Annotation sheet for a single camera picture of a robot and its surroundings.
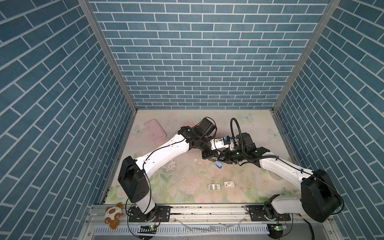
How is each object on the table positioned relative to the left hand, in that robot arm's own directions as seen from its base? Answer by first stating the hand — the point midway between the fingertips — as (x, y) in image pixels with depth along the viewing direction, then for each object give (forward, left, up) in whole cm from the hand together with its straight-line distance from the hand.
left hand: (217, 152), depth 75 cm
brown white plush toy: (-23, +53, -20) cm, 61 cm away
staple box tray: (-11, +1, -19) cm, 22 cm away
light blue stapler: (0, -2, -15) cm, 15 cm away
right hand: (0, +1, -6) cm, 6 cm away
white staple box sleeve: (-10, -8, -17) cm, 22 cm away
